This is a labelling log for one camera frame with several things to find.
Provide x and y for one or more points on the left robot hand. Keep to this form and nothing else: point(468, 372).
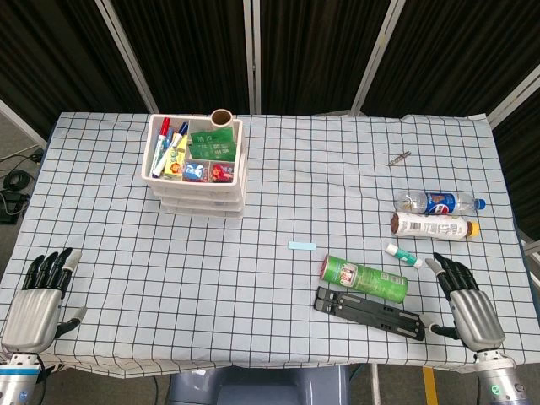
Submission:
point(31, 316)

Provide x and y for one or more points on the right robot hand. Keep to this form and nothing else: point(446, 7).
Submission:
point(474, 314)

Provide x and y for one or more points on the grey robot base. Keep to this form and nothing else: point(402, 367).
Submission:
point(253, 386)

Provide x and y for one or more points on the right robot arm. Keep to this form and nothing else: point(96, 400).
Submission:
point(500, 379)

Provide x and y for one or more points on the white plastic drawer organizer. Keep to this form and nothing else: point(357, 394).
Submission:
point(198, 198)

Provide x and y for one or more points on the white green glue stick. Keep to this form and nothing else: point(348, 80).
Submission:
point(403, 255)

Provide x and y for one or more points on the white bottle yellow cap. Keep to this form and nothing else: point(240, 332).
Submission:
point(430, 228)

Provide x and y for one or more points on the black folding stand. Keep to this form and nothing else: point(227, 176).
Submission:
point(367, 314)

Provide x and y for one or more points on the black power adapter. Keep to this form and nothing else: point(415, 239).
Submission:
point(10, 206)

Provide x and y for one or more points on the green chips can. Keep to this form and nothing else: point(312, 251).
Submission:
point(367, 280)

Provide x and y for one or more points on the clear pepsi bottle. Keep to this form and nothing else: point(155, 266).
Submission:
point(439, 202)

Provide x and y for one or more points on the white table leg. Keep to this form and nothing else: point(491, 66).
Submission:
point(374, 384)

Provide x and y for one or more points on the light blue paper strip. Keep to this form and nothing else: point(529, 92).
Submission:
point(301, 245)

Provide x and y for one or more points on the yellow snack packet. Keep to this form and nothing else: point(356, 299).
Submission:
point(177, 162)

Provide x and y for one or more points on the checkered light blue tablecloth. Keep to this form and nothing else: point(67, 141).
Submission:
point(295, 190)

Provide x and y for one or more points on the blue snack packet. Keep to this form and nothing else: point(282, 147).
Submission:
point(195, 171)

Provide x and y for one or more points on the red capped marker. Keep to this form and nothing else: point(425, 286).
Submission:
point(162, 141)

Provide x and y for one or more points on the blue capped marker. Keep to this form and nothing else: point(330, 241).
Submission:
point(175, 145)

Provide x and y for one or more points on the red snack packet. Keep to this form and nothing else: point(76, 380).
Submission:
point(222, 172)

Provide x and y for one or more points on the green packet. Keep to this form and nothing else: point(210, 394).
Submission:
point(211, 136)
point(213, 152)

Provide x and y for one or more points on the cardboard tube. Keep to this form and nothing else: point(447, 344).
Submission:
point(221, 119)

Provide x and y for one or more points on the black folding screen partition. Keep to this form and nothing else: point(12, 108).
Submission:
point(253, 63)

